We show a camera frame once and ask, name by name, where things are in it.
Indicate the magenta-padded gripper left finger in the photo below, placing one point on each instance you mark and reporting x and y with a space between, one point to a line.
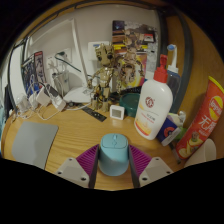
71 171

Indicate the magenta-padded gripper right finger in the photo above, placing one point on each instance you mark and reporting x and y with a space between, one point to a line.
155 170

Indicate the light blue computer mouse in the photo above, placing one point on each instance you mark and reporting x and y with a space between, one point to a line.
114 153

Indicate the grey mouse pad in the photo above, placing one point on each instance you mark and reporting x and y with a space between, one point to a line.
33 143

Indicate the blue and white small box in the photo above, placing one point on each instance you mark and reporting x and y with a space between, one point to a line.
166 131

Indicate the white printed mug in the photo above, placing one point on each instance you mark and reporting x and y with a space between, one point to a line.
203 153

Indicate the flat black strip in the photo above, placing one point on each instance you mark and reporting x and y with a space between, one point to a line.
95 114

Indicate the white pump bottle red cap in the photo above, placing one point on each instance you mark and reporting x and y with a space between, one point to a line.
151 106

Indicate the red chips can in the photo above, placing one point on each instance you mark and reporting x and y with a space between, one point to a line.
203 123

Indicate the small white square clock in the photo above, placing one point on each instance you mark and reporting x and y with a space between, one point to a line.
117 112

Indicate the large white adapter block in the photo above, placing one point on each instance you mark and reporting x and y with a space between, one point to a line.
58 102

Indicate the white flat device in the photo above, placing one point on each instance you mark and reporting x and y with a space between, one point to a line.
77 95

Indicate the small white charger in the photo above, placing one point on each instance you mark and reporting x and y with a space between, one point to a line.
43 96

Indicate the clear plastic cup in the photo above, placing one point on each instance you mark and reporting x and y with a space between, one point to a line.
22 104

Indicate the steel cup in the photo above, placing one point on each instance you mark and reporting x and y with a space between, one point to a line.
61 83

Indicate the brown tree figurine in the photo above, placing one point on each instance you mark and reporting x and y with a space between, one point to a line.
131 66
105 80

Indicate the robot model kit box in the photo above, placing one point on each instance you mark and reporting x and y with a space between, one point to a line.
33 70

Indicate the colourful poster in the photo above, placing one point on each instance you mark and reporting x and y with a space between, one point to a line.
140 30

